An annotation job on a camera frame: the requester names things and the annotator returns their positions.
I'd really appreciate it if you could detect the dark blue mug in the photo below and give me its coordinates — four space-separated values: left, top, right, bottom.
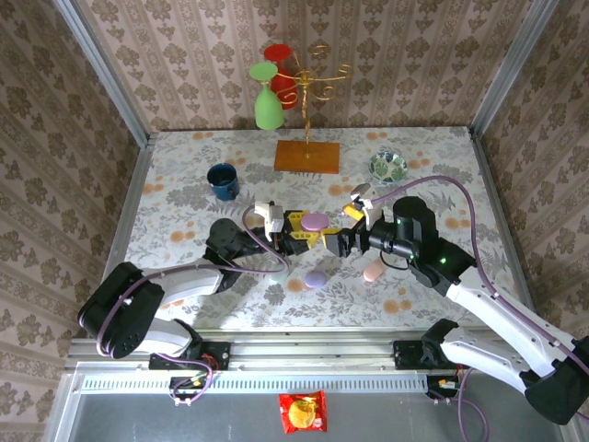
205 163 241 203

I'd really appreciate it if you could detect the green leaf patterned bowl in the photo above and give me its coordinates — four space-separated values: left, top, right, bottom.
368 150 409 185

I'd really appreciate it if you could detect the aluminium table side rail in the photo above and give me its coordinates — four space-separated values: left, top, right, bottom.
98 133 156 332
468 126 537 309

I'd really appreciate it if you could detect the small black connector box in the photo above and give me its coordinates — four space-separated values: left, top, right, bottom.
425 375 463 401
168 375 208 401

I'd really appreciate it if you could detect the aluminium mounting rail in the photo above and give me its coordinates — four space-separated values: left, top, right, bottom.
64 327 570 372

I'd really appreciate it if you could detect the red snack packet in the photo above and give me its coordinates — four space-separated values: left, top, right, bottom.
278 390 329 435

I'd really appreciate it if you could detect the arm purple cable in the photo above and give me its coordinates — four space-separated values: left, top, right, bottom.
370 175 589 442
76 204 291 406

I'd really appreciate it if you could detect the green wine glass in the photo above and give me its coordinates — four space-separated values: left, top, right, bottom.
248 61 286 132

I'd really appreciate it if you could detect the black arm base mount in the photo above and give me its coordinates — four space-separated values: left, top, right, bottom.
392 339 479 371
147 340 231 372

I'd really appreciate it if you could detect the pink oval earbud case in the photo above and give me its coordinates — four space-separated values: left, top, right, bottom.
362 259 385 283

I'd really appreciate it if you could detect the slotted grey cable duct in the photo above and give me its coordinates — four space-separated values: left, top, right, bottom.
80 369 432 395

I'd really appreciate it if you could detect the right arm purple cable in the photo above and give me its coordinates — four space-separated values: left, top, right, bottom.
370 175 589 442

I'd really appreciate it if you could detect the gold rack with wooden base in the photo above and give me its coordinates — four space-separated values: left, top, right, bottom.
273 44 354 175

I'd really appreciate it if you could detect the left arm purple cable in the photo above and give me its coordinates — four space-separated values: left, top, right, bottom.
76 204 291 406

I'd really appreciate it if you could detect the red wine glass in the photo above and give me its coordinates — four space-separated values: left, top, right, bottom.
263 43 300 111

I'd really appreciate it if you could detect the floral patterned table cover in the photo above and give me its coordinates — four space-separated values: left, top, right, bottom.
108 126 525 331

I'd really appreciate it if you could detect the aluminium corner post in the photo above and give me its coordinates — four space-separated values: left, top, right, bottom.
468 0 560 134
52 0 153 147

